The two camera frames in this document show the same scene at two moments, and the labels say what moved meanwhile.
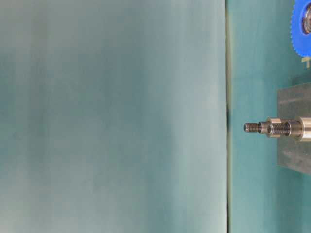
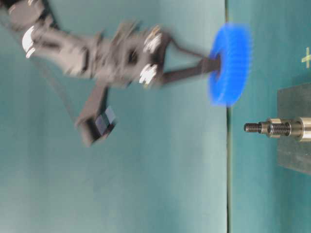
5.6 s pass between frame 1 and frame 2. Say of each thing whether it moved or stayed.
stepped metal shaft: stayed
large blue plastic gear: moved
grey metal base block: stayed
